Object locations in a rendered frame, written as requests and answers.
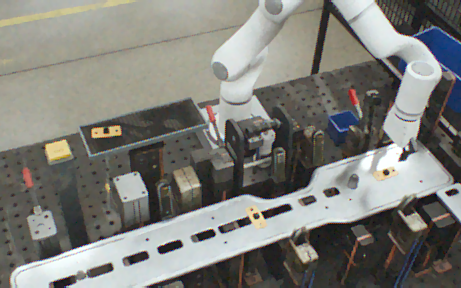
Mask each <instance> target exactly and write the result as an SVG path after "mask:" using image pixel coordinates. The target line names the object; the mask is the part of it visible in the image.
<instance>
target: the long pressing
mask: <svg viewBox="0 0 461 288"><path fill-rule="evenodd" d="M415 143H416V144H417V147H418V152H416V153H414V154H409V156H408V160H407V161H401V162H398V158H399V156H400V154H401V152H402V148H399V147H398V145H397V144H390V145H387V146H385V147H383V148H378V149H376V150H373V151H368V152H366V153H364V154H359V155H357V156H354V157H351V158H347V159H344V160H342V161H337V162H334V163H332V164H327V165H325V166H323V167H320V168H317V169H316V170H314V172H313V175H312V176H311V178H310V182H309V185H308V186H307V188H304V189H303V190H300V191H295V192H293V193H290V194H288V195H283V196H281V197H279V198H274V199H271V200H267V199H263V198H259V197H256V196H254V195H240V196H238V197H236V198H231V199H229V200H226V201H221V202H219V203H216V204H214V205H209V206H207V207H205V208H200V209H197V210H195V211H190V212H188V213H186V214H183V215H179V216H176V217H173V218H169V219H166V220H164V221H162V222H157V223H154V224H152V225H147V226H145V227H142V228H138V229H135V230H132V231H130V232H125V233H123V234H121V235H116V236H114V237H111V238H106V239H104V240H102V241H99V242H95V243H92V244H90V245H85V246H82V247H80V248H75V249H73V250H71V251H68V252H63V253H61V254H58V255H54V256H51V257H49V258H44V259H41V260H39V261H37V262H32V263H30V264H28V265H22V266H21V267H18V268H16V269H15V271H14V272H12V274H11V279H10V285H11V288H50V287H49V285H50V283H51V282H55V281H58V280H60V279H65V278H67V277H69V276H72V275H75V277H76V279H75V280H77V282H76V283H75V284H74V285H70V286H68V287H65V288H148V287H150V286H152V285H157V284H159V283H161V282H166V281H168V280H169V279H174V278H176V277H179V276H181V275H185V274H187V273H189V272H193V271H196V270H198V269H203V268H205V267H206V266H209V265H213V264H216V263H217V262H222V261H224V260H226V259H230V258H233V257H235V256H237V255H241V254H243V253H246V252H250V251H252V250H254V249H256V248H261V247H263V246H265V245H270V244H272V243H274V242H278V241H280V240H283V239H285V238H289V237H290V235H291V233H292V232H293V229H294V228H296V227H297V226H299V225H305V226H306V228H307V230H308V231H309V230H310V229H313V228H317V227H320V226H322V225H326V224H329V223H353V222H357V221H359V220H361V219H364V218H367V217H370V216H372V215H377V214H378V213H381V212H383V211H387V210H389V209H391V208H396V207H397V206H398V204H399V203H400V202H401V200H402V198H403V197H404V195H407V194H409V193H411V192H413V191H414V192H415V193H416V195H418V199H419V198H424V197H425V196H428V195H432V194H434V193H436V191H438V190H439V189H441V188H446V187H448V186H450V185H453V183H454V179H453V178H452V176H451V175H450V173H449V172H448V171H447V170H446V169H445V168H444V167H443V166H442V164H441V163H440V162H439V161H438V160H437V159H436V158H435V157H434V155H433V154H431V152H430V151H428V148H426V147H425V146H424V144H422V143H421V141H418V140H417V139H415ZM396 153H398V154H396ZM391 166H394V168H396V169H397V171H398V172H399V175H395V176H393V177H391V178H387V179H384V180H382V181H377V179H376V178H374V175H372V173H373V172H374V171H379V170H381V169H384V168H388V167H391ZM352 174H357V175H358V176H359V183H358V185H357V188H355V189H351V188H349V187H348V186H347V183H348V181H349V178H350V176H351V175H352ZM420 181H422V182H420ZM331 188H337V190H338V191H339V192H340V194H339V195H335V196H333V197H330V198H327V197H326V196H325V195H324V191H327V190H329V189H331ZM310 195H311V196H314V198H315V199H316V202H314V203H312V204H310V205H305V206H302V205H300V203H299V201H298V200H299V199H301V198H306V197H308V196H310ZM349 198H351V201H350V200H349ZM285 204H289V205H290V206H291V208H292V210H291V211H287V212H285V213H283V214H280V215H276V216H273V217H271V218H266V219H265V221H266V223H267V226H266V227H265V228H260V229H256V228H255V226H254V225H253V222H252V224H251V225H246V226H244V227H242V228H237V229H235V230H233V231H230V232H226V233H223V234H222V233H220V232H219V229H218V227H219V226H221V225H226V224H228V223H230V222H235V221H236V220H239V219H241V218H246V217H248V218H250V217H249V216H248V215H247V213H246V211H245V208H248V207H250V206H253V205H256V207H257V208H258V209H259V211H260V212H262V211H266V210H269V209H271V208H276V207H278V206H280V205H285ZM326 206H327V207H328V208H325V207H326ZM212 218H213V219H212ZM209 229H213V231H214V232H215V234H216V236H215V237H213V238H208V239H206V240H203V241H201V242H196V243H194V242H193V241H192V239H191V236H192V235H196V234H198V233H200V232H205V231H207V230H209ZM146 238H149V241H146ZM177 240H179V241H181V242H182V245H183V246H182V248H179V249H176V250H174V251H172V252H167V253H165V254H159V251H158V249H157V248H158V247H159V246H161V245H166V244H168V243H170V242H175V241H177ZM224 242H227V243H226V244H225V243H224ZM140 252H147V253H148V255H149V259H147V260H145V261H142V262H138V263H135V264H133V265H129V266H125V265H124V263H123V261H122V260H123V259H125V258H126V257H129V256H131V255H135V254H138V253H140ZM76 262H78V264H76ZM108 263H111V264H112V266H113V268H114V270H113V271H112V272H109V273H106V274H104V275H99V276H97V277H95V278H92V279H89V278H88V275H87V271H88V270H89V269H94V268H96V267H98V266H101V265H105V264H108ZM78 270H82V271H83V272H84V273H85V274H86V278H85V279H82V280H79V281H78V277H77V272H78Z"/></svg>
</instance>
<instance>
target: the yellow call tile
mask: <svg viewBox="0 0 461 288"><path fill-rule="evenodd" d="M45 148H46V150H47V152H48V157H49V159H50V161H55V160H57V159H60V158H65V157H68V156H71V153H70V151H69V148H68V144H67V142H66V141H65V140H64V141H58V142H55V143H52V144H46V145H45Z"/></svg>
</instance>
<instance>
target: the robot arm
mask: <svg viewBox="0 0 461 288"><path fill-rule="evenodd" d="M330 1H331V2H333V3H334V4H335V6H336V7H337V9H338V10H339V11H340V13H341V14H342V15H343V17H344V18H345V20H347V23H349V25H350V27H351V28H352V29H353V30H354V32H355V33H356V34H357V36H358V37H359V38H360V40H361V41H362V43H363V44H364V46H365V47H367V50H369V52H370V53H371V54H372V55H373V56H374V57H376V58H378V59H383V58H386V57H389V56H391V55H396V56H397V57H401V59H402V60H404V61H405V62H406V63H407V64H408V66H407V68H406V70H405V73H404V77H403V80H402V82H401V87H400V89H399V91H398V94H397V97H396V101H395V103H394V106H393V107H392V108H391V111H390V112H389V113H388V114H383V115H382V117H383V122H382V124H383V126H384V128H383V131H384V133H383V135H382V138H381V142H384V141H389V140H390V138H391V139H392V140H393V141H394V143H395V144H397V145H398V147H399V148H402V152H401V154H400V156H399V158H398V162H401V161H407V160H408V156H409V154H414V153H416V152H418V147H417V144H416V143H415V139H416V137H417V134H418V128H419V124H420V119H419V118H420V117H421V116H422V114H423V112H424V108H425V106H426V104H427V102H428V98H429V96H430V94H431V91H432V90H433V89H434V87H435V86H436V85H437V84H438V82H439V81H440V80H441V67H440V66H439V64H438V62H437V60H435V58H434V57H433V55H432V54H431V52H430V51H429V50H428V48H427V47H425V46H424V44H422V43H421V42H420V41H419V40H417V39H414V38H413V37H408V36H404V35H401V34H399V33H397V32H396V31H395V30H394V28H393V27H392V26H391V23H389V22H388V20H387V18H386V17H385V16H384V13H382V11H381V9H380V8H379V7H378V6H377V3H375V2H374V0H330ZM305 2H307V0H260V1H259V3H260V6H259V7H258V8H257V9H256V11H255V12H254V13H253V15H252V16H251V17H250V19H249V20H248V21H247V22H246V23H245V24H244V25H243V27H241V28H240V30H238V31H237V32H236V33H235V34H234V35H233V37H231V38H230V40H227V41H226V43H224V44H223V46H222V47H220V48H219V49H218V50H216V53H215V54H214V55H213V58H212V61H211V67H212V70H213V74H215V76H216V77H217V78H218V79H219V80H222V81H221V84H220V93H219V114H216V116H215V117H216V125H217V127H218V130H219V134H220V137H221V138H223V141H224V134H225V123H226V120H228V119H230V118H233V120H234V121H241V120H244V119H246V118H250V117H252V116H250V114H251V105H252V97H253V85H254V84H255V82H256V79H257V77H259V75H260V72H261V70H262V69H263V65H264V64H265V61H266V57H267V52H268V46H267V44H268V43H270V41H271V40H273V38H274V37H276V36H277V33H279V32H280V30H282V28H283V27H284V25H285V24H286V22H287V18H288V17H290V15H291V14H292V13H293V12H294V11H295V10H297V9H298V8H299V7H300V6H301V5H303V3H305ZM406 146H408V150H406V148H405V147H406Z"/></svg>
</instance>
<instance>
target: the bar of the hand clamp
mask: <svg viewBox="0 0 461 288"><path fill-rule="evenodd" d="M381 101H382V100H381V98H380V97H378V93H377V91H375V90H373V91H366V92H365V96H364V107H363V112H362V117H361V127H360V129H361V131H363V133H364V136H365V131H366V126H367V129H368V130H369V133H368V134H367V135H368V136H369V137H371V135H372V131H373V126H374V116H375V111H376V107H377V106H378V105H380V104H381Z"/></svg>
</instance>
